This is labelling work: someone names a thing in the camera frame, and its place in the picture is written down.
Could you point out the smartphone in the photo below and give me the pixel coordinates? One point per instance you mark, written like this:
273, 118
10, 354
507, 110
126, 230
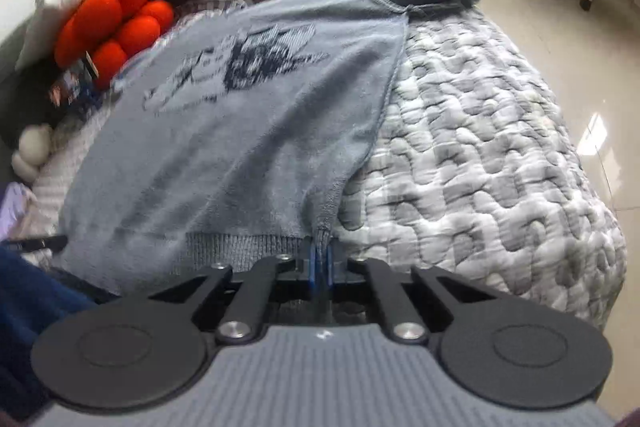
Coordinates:
72, 84

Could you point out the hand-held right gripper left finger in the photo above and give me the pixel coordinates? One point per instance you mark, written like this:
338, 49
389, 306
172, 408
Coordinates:
314, 277

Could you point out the person's dark blue clothing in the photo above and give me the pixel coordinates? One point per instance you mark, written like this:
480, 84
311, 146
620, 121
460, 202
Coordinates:
35, 322

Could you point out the orange knot cushion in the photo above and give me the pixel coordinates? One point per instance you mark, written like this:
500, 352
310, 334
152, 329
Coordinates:
120, 27

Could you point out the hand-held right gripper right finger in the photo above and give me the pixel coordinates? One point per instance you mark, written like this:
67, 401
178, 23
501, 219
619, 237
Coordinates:
330, 277

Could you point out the grey quilted blanket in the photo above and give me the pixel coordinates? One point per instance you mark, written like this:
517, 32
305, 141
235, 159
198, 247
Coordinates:
475, 157

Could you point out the grey knitted sweater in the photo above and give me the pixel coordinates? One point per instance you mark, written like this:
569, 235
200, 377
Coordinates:
250, 142

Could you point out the lilac cloth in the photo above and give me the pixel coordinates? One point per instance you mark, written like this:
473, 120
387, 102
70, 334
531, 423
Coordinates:
15, 207

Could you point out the white pillow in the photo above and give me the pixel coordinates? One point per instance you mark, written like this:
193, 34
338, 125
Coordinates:
60, 2

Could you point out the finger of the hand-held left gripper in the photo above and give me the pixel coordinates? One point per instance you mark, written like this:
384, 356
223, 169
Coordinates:
40, 243

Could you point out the white plush toy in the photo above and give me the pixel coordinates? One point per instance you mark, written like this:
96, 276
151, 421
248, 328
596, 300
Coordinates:
32, 152

